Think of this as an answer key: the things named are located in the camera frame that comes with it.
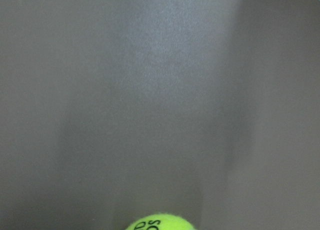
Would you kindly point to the brown paper table cover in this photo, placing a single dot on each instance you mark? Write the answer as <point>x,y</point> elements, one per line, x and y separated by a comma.
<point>112,110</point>

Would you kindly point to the yellow tennis ball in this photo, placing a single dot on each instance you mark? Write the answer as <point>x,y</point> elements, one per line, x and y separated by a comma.
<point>161,221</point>

